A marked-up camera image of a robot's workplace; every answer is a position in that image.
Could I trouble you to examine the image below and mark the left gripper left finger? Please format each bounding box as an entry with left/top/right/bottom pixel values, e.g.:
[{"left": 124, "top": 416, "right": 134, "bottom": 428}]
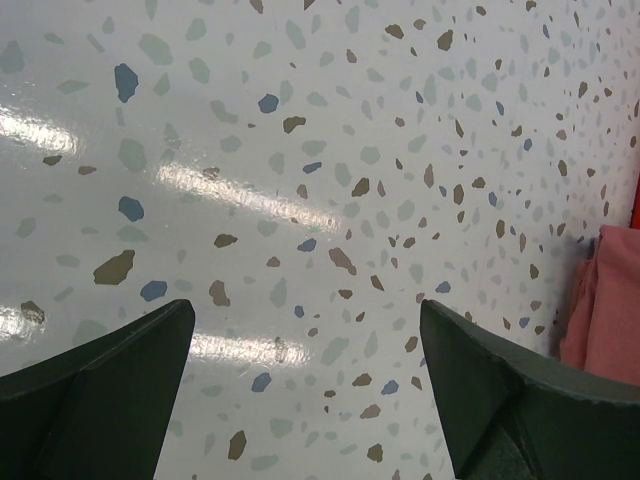
[{"left": 1, "top": 299, "right": 195, "bottom": 479}]

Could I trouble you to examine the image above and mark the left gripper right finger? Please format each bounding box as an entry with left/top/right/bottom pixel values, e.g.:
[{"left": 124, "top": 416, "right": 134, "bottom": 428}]
[{"left": 420, "top": 300, "right": 639, "bottom": 479}]

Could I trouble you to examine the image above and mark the red pink t shirt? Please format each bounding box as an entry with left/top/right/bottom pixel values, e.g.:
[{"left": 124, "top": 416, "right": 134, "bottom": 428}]
[{"left": 560, "top": 226, "right": 639, "bottom": 385}]

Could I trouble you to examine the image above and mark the red plastic bin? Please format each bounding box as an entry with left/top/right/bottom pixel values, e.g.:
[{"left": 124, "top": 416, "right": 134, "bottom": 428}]
[{"left": 629, "top": 170, "right": 640, "bottom": 230}]

